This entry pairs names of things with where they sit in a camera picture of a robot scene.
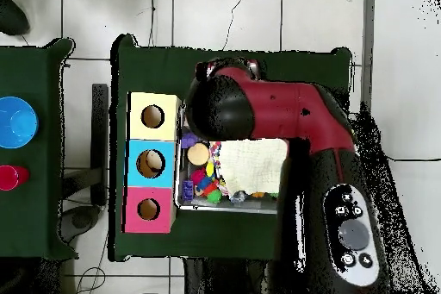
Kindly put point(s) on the shallow clear mesh bin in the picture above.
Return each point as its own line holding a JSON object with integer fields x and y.
{"x": 224, "y": 207}

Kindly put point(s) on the blue plastic brick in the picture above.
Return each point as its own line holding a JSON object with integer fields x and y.
{"x": 187, "y": 190}

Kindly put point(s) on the purple toy block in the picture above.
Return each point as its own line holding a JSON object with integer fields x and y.
{"x": 188, "y": 140}

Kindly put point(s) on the cream waffle cloth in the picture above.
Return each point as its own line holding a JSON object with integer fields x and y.
{"x": 251, "y": 166}

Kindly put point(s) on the blue plastic bowl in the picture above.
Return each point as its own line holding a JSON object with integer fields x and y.
{"x": 17, "y": 123}

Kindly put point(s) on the red plastic cup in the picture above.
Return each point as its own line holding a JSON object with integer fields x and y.
{"x": 12, "y": 177}

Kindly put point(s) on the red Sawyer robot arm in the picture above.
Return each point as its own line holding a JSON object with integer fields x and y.
{"x": 282, "y": 111}

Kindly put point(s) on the dark green table cloth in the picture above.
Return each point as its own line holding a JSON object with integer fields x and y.
{"x": 155, "y": 66}
{"x": 34, "y": 66}

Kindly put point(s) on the green spiky ball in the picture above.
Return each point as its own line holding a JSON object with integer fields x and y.
{"x": 214, "y": 196}

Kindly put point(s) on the grey stand foot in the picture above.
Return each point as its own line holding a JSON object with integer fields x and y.
{"x": 81, "y": 220}

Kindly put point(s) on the round tan wooden disc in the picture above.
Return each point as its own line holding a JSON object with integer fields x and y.
{"x": 198, "y": 154}

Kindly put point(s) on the pink spiky ball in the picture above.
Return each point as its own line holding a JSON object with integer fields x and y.
{"x": 197, "y": 176}

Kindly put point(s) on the person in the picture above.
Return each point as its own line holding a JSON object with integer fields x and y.
{"x": 12, "y": 18}

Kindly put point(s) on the wooden box with three holes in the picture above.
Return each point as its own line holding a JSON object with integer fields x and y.
{"x": 165, "y": 170}

